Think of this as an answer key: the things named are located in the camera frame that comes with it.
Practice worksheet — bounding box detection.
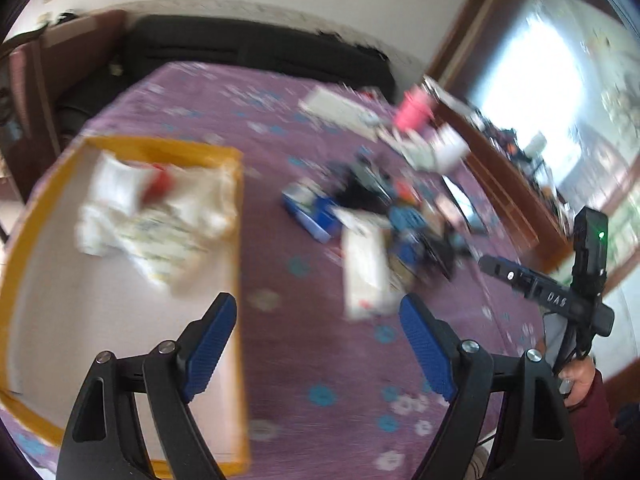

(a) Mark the yellow cardboard box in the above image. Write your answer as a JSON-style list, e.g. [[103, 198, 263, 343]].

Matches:
[[0, 135, 251, 478]]

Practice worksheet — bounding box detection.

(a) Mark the white cup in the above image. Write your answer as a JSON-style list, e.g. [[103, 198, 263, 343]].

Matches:
[[430, 125, 471, 171]]

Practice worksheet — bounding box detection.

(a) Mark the black sofa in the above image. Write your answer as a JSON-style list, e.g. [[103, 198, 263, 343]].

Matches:
[[57, 14, 396, 133]]

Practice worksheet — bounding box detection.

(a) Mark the blue and white packet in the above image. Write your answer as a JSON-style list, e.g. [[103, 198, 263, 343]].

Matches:
[[282, 185, 341, 243]]

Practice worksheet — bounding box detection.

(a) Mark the purple floral tablecloth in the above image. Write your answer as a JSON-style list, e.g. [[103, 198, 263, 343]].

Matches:
[[10, 60, 551, 480]]

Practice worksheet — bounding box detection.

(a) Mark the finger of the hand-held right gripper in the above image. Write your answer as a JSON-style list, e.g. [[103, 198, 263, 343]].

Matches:
[[477, 255, 536, 298]]

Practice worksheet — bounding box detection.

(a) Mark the brown wooden door frame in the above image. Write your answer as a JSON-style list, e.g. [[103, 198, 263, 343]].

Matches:
[[427, 0, 546, 81]]

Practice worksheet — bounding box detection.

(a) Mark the green white cloth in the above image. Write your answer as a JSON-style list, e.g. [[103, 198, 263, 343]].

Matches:
[[385, 130, 436, 171]]

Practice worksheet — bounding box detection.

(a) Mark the person's right hand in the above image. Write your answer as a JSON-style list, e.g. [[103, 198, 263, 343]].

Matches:
[[557, 355, 598, 408]]

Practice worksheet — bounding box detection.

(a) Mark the white packet with red label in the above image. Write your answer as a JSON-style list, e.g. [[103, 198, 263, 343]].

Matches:
[[341, 220, 397, 322]]

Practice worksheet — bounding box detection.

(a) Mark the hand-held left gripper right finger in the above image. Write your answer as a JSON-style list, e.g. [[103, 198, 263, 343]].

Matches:
[[398, 294, 583, 480]]

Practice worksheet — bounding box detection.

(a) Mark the white paper sheet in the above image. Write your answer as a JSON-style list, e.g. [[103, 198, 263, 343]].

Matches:
[[300, 85, 386, 141]]

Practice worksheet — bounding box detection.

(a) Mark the pile of assorted clutter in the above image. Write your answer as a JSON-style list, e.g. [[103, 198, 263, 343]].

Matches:
[[470, 110, 571, 221]]

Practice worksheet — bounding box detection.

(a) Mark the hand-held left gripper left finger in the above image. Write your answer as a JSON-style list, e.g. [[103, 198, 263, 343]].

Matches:
[[57, 292, 238, 480]]

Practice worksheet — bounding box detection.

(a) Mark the black smartphone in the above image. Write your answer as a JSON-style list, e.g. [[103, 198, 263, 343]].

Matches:
[[440, 175, 486, 236]]

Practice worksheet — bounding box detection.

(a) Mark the pink bottle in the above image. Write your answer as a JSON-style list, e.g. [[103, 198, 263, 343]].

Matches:
[[392, 85, 433, 133]]

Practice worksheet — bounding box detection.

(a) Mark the red round item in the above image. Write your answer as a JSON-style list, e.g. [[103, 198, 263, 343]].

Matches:
[[145, 165, 176, 203]]

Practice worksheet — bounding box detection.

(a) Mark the cream cloth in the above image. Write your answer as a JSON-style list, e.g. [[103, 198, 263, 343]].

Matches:
[[167, 167, 238, 238]]

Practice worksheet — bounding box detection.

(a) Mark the wooden cabinet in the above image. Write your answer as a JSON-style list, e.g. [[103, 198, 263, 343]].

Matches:
[[425, 77, 573, 271]]

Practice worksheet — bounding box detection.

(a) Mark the brown chair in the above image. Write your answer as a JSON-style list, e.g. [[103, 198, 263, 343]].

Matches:
[[10, 10, 126, 201]]

